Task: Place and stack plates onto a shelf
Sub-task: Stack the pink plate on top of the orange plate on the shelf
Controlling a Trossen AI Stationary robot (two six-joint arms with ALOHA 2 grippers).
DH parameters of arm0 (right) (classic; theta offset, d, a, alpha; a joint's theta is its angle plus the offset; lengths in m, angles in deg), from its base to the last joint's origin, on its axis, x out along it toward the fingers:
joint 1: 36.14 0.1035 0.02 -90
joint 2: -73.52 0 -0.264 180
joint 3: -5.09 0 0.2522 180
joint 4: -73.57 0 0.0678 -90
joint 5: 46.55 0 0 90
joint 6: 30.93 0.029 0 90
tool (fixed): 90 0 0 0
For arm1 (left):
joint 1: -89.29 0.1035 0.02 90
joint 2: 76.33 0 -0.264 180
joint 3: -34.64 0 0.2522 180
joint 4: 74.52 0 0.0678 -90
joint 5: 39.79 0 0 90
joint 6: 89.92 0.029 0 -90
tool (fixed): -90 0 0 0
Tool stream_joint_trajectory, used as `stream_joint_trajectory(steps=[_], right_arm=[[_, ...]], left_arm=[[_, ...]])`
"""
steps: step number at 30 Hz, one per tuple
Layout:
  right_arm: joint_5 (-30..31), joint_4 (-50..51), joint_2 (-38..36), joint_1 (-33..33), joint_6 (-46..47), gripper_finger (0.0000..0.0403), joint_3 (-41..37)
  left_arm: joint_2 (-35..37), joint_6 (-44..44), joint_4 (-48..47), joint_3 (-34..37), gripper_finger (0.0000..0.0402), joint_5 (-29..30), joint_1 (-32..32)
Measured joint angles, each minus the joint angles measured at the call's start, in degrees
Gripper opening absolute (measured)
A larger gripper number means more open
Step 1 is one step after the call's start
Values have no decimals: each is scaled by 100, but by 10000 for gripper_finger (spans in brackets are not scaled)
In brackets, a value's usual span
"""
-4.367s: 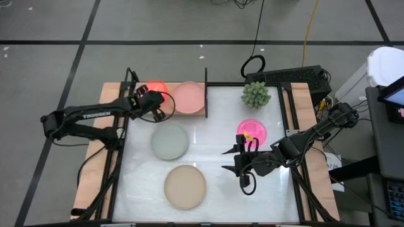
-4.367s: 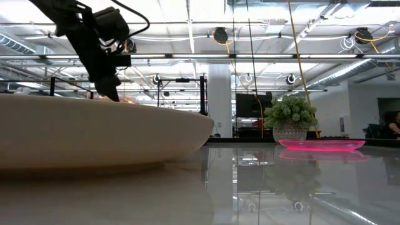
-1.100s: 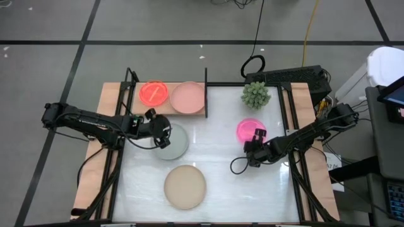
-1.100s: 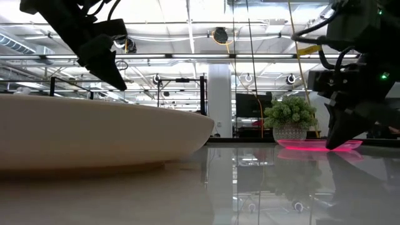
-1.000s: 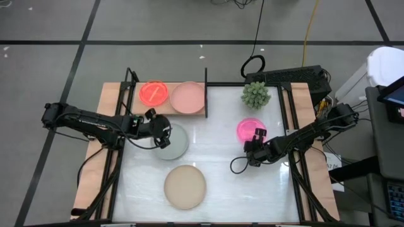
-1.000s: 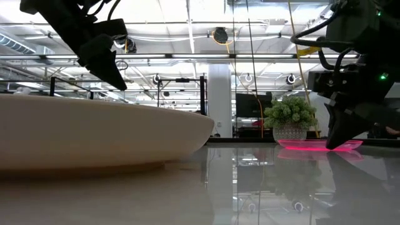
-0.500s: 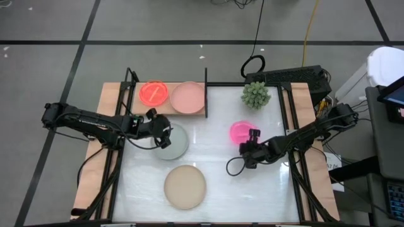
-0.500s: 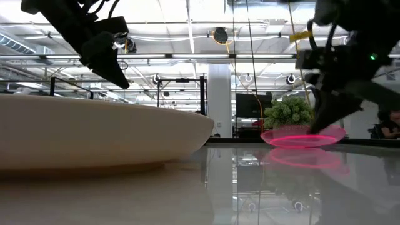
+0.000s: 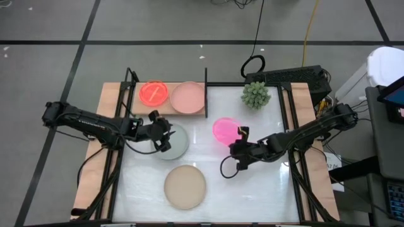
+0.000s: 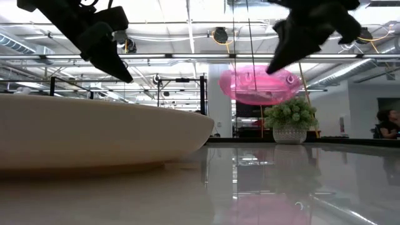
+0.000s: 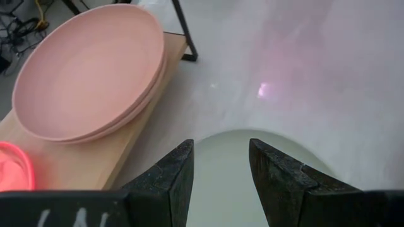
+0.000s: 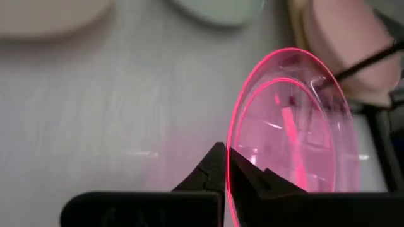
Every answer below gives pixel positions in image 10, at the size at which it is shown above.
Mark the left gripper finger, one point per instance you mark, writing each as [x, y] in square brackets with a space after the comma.
[103, 40]
[100, 62]

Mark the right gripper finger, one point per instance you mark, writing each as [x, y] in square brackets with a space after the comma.
[287, 37]
[309, 40]

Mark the small pink translucent plate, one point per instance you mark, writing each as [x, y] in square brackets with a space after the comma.
[275, 90]

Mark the beige plate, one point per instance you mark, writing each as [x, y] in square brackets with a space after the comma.
[93, 131]

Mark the green plant in white pot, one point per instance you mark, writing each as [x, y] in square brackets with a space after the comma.
[290, 122]

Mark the person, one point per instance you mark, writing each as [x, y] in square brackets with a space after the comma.
[389, 125]

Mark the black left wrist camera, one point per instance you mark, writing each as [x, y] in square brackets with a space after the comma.
[112, 18]

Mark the silver air duct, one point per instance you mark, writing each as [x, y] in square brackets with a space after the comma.
[350, 70]
[15, 43]

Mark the black aluminium table frame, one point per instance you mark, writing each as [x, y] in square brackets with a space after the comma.
[343, 142]

